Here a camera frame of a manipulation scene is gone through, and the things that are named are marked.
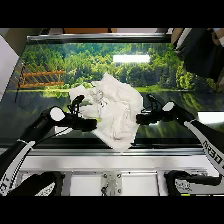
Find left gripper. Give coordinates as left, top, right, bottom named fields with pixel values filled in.
left=71, top=116, right=99, bottom=132

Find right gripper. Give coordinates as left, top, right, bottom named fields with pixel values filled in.
left=135, top=112, right=159, bottom=126

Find white garment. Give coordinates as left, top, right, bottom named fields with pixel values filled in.
left=68, top=72, right=145, bottom=152

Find black garment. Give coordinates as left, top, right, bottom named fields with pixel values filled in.
left=171, top=28, right=224, bottom=83

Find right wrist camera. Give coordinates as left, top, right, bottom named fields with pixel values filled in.
left=142, top=93, right=163, bottom=114

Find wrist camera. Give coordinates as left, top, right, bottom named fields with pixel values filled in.
left=142, top=93, right=163, bottom=114
left=67, top=94, right=86, bottom=117

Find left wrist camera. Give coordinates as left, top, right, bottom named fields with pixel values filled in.
left=67, top=94, right=86, bottom=117

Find black cable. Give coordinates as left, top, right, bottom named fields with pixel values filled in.
left=33, top=126, right=73, bottom=147

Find silver frame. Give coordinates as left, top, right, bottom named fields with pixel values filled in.
left=0, top=32, right=224, bottom=197

